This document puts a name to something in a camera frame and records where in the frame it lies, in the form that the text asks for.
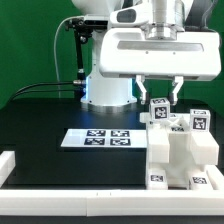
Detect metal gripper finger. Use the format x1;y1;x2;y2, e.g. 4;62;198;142
135;75;148;105
169;76;184;106

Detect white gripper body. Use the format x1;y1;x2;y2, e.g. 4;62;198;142
99;28;221;81

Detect white tagged cube nut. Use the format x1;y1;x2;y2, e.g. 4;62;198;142
190;109;211;132

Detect white chair back frame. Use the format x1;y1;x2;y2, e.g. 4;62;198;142
140;112;219;165

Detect white chair seat tray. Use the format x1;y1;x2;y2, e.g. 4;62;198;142
146;133;208;188

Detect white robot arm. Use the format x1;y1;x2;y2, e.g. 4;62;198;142
71;0;221;110

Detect white fiducial tag sheet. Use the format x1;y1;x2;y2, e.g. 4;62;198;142
61;129;147;148

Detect white front fence bar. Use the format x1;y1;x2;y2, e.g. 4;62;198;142
0;190;224;217

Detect white left fence piece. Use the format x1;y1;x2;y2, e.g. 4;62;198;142
0;151;16;188

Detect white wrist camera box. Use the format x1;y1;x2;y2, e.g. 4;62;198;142
109;2;152;27

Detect black cables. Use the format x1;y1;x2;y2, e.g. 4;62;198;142
8;79;87;103

